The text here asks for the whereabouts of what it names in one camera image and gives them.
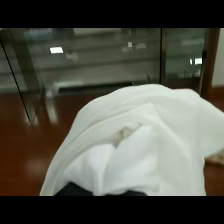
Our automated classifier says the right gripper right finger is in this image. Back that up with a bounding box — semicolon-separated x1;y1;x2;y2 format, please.
123;189;148;197

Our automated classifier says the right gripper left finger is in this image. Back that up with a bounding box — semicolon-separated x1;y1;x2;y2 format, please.
55;181;96;197

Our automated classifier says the white shirt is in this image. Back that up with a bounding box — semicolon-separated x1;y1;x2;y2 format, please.
39;83;224;197

